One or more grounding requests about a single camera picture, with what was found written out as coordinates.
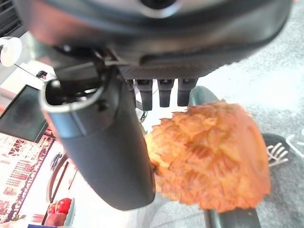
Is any orange scaly fruit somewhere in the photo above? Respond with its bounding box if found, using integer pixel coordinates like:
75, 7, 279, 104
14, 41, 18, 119
144, 99, 272, 214

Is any white round knob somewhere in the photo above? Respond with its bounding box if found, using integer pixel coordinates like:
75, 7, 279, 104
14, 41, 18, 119
0, 36, 23, 68

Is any pale green fruit bowl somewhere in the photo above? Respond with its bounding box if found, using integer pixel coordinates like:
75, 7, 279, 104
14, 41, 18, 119
63, 198, 76, 227

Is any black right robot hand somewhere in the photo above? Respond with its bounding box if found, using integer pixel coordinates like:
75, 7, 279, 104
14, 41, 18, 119
13, 0, 292, 211

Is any white plate with dark rim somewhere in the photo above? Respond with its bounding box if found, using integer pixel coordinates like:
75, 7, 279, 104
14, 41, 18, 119
46, 153, 78, 204

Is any reddish peach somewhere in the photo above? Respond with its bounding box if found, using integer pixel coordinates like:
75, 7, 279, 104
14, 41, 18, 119
44, 212, 67, 227

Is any black flat screen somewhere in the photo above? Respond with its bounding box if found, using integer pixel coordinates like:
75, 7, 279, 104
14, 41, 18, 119
0, 84, 49, 143

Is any red white patterned tablecloth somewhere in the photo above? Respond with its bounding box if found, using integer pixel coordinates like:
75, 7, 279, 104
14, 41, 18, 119
0, 125, 80, 224

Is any red apple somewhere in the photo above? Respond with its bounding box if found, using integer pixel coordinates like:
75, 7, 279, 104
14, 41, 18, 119
55, 198, 72, 215

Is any black slatted vent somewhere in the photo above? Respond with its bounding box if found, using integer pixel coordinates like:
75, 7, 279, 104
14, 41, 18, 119
0, 0, 23, 38

